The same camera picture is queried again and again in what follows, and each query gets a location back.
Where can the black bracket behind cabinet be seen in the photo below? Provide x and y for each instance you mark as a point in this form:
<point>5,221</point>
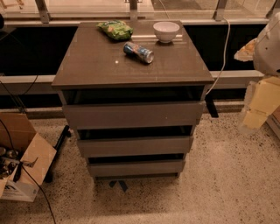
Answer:
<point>211,107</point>

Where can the blue soda can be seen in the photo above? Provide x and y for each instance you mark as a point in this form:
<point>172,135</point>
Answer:
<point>144,54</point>

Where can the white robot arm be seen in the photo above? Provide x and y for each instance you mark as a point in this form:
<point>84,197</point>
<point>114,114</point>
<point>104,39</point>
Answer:
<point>264,50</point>

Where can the black stand leg left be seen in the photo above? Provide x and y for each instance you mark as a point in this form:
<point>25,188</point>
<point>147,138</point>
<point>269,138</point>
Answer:
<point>64,134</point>

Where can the cardboard box on left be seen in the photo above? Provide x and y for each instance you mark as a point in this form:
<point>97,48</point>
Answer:
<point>18,130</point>

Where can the white bowl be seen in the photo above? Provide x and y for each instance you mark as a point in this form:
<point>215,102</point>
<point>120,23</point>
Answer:
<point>166,31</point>

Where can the metal parts in box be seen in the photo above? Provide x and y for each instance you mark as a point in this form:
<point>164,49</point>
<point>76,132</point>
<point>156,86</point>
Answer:
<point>8,162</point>

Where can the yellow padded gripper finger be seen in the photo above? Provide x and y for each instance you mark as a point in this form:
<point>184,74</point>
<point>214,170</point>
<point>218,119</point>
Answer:
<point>262,98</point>

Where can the dark brown drawer cabinet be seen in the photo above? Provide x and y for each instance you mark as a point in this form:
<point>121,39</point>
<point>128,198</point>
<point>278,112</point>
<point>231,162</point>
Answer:
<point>96,71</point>

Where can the drawer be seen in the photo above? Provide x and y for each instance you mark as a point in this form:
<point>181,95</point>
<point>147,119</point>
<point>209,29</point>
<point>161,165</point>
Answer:
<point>133,115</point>
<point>134,169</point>
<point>135,146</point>

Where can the green snack bag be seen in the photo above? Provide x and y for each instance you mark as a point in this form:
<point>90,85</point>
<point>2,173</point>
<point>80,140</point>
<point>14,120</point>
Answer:
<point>116,29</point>

